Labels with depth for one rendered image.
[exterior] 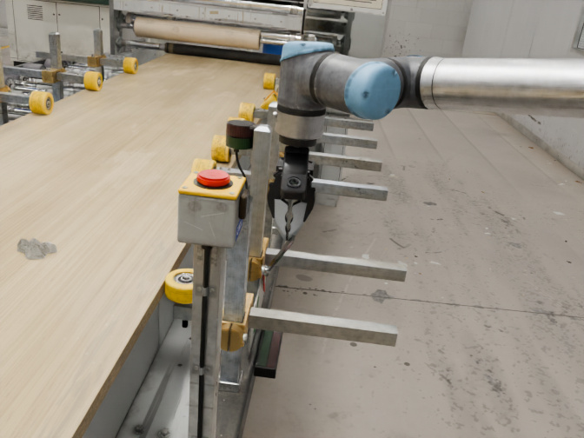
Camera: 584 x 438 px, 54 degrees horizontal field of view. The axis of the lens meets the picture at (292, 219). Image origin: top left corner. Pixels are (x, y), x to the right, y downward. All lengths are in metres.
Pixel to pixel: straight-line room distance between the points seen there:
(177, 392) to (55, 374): 0.43
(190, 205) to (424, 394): 1.84
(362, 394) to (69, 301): 1.48
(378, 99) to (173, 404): 0.74
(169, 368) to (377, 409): 1.10
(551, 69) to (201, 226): 0.55
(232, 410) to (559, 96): 0.77
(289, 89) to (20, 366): 0.61
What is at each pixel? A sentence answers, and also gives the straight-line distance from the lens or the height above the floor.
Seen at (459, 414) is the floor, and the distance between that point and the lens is 2.36.
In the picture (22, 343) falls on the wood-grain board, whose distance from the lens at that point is 0.99.
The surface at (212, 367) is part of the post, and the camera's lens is 0.81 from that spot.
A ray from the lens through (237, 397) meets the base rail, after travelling 1.16.
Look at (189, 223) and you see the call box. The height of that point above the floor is 1.18.
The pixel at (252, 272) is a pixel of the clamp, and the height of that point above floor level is 0.85.
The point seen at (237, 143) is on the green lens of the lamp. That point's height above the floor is 1.13.
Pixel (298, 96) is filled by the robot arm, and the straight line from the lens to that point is 1.02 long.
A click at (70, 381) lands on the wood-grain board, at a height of 0.90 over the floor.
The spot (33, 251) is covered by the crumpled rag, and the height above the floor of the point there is 0.91.
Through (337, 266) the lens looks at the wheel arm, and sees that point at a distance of 1.33.
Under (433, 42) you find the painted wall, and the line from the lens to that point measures 10.24.
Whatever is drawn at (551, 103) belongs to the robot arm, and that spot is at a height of 1.32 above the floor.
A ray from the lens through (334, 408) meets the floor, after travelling 2.23.
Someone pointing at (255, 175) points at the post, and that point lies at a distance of 1.21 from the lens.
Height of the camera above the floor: 1.46
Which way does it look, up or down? 23 degrees down
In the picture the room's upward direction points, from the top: 6 degrees clockwise
